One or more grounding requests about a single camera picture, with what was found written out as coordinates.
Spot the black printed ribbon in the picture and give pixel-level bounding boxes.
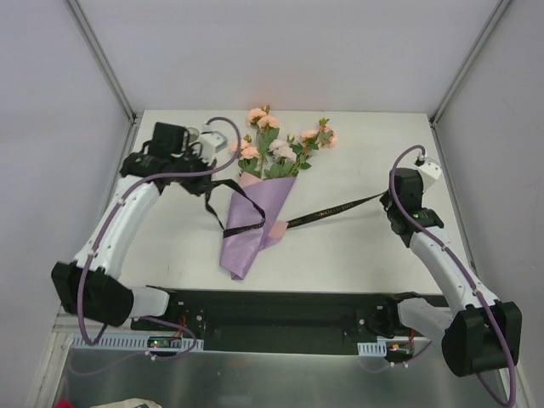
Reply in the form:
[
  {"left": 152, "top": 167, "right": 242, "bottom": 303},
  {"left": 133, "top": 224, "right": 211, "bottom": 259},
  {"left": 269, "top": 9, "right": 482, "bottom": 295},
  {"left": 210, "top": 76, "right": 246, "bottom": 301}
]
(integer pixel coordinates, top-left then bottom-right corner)
[{"left": 204, "top": 179, "right": 385, "bottom": 238}]

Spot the pink artificial flower bunch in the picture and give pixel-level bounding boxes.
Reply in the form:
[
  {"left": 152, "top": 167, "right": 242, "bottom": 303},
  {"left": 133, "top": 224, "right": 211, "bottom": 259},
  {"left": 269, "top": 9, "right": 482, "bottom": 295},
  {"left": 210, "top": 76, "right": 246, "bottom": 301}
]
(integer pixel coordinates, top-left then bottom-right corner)
[{"left": 231, "top": 105, "right": 338, "bottom": 180}]

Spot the purple wrapping paper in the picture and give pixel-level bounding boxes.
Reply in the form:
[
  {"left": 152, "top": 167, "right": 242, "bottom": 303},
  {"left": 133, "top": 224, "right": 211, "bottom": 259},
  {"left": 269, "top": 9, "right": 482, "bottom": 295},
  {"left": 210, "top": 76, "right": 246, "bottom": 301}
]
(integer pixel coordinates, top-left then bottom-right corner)
[{"left": 219, "top": 173, "right": 296, "bottom": 281}]

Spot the pink wrapping paper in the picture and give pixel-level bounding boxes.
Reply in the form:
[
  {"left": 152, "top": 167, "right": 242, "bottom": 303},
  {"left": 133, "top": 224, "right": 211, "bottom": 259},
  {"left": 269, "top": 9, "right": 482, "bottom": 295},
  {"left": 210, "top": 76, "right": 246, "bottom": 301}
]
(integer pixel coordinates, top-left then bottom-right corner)
[{"left": 267, "top": 220, "right": 288, "bottom": 240}]

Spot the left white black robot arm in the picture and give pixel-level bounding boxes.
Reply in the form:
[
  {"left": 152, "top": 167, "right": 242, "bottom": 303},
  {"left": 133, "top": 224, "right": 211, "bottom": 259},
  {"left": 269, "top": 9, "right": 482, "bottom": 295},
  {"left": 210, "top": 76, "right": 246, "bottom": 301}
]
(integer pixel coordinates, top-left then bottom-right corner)
[{"left": 51, "top": 122, "right": 224, "bottom": 331}]

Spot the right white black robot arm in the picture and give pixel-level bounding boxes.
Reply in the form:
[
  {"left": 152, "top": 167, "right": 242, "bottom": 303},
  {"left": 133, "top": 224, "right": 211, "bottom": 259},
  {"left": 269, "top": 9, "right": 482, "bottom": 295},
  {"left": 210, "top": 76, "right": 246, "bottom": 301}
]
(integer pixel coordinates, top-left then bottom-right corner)
[{"left": 380, "top": 167, "right": 522, "bottom": 377}]

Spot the white ribbed ceramic vase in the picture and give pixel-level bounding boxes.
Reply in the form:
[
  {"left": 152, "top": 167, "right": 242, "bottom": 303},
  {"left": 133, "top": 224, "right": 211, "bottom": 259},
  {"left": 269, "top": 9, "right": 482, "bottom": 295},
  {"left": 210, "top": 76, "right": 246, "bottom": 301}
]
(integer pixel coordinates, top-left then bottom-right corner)
[{"left": 186, "top": 127, "right": 200, "bottom": 144}]

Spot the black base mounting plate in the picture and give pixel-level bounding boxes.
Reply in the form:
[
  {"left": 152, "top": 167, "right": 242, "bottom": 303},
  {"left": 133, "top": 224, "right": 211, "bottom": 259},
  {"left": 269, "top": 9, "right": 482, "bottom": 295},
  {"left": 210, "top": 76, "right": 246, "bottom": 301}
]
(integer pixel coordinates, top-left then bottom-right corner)
[{"left": 129, "top": 285, "right": 441, "bottom": 354}]

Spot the beige cloth bag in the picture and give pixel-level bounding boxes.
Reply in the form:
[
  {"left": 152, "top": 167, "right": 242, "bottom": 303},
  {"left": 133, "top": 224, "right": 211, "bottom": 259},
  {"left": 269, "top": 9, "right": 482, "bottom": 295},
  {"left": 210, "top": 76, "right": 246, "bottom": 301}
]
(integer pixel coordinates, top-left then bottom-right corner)
[{"left": 91, "top": 398, "right": 162, "bottom": 408}]

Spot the red cloth item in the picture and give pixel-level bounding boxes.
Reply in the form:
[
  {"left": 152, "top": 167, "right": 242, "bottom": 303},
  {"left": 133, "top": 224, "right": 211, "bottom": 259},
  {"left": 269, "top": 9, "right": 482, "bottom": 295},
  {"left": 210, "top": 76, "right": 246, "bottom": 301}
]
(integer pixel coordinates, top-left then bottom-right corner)
[{"left": 54, "top": 399, "right": 74, "bottom": 408}]

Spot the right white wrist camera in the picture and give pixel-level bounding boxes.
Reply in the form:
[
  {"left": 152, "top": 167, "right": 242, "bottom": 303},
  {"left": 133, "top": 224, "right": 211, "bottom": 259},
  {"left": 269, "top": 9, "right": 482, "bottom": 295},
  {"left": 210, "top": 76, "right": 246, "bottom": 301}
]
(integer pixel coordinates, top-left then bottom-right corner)
[{"left": 415, "top": 155, "right": 442, "bottom": 193}]

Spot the right white cable duct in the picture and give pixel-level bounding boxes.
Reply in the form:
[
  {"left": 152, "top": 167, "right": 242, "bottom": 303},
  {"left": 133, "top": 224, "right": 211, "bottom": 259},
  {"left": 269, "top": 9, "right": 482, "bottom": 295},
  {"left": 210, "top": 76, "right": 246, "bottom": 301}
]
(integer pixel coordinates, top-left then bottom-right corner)
[{"left": 357, "top": 341, "right": 388, "bottom": 358}]

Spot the white cable duct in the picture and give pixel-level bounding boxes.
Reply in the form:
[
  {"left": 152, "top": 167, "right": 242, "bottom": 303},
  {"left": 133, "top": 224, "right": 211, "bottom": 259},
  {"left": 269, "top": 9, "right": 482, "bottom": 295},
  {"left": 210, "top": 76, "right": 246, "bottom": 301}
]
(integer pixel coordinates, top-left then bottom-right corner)
[
  {"left": 357, "top": 341, "right": 388, "bottom": 358},
  {"left": 71, "top": 334, "right": 204, "bottom": 353}
]

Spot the left white cable duct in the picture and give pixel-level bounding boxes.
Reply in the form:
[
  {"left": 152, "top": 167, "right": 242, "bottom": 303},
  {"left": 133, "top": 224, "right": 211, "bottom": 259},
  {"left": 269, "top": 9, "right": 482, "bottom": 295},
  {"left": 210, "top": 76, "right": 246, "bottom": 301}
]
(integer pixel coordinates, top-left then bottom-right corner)
[{"left": 71, "top": 334, "right": 204, "bottom": 353}]

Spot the right aluminium frame post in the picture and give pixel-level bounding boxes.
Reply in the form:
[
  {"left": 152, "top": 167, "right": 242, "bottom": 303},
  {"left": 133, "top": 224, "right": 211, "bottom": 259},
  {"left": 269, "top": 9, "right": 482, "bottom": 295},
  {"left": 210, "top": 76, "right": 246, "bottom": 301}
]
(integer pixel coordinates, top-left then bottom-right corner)
[{"left": 429, "top": 0, "right": 515, "bottom": 129}]

